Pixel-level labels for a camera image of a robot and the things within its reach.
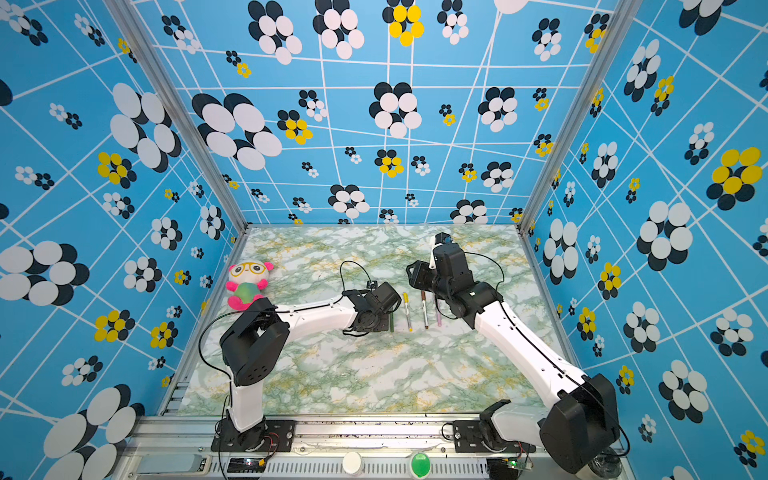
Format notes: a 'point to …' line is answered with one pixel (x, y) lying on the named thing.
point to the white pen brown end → (424, 308)
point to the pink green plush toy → (246, 281)
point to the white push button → (351, 462)
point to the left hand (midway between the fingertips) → (384, 322)
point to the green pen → (392, 322)
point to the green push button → (420, 465)
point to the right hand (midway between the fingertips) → (413, 269)
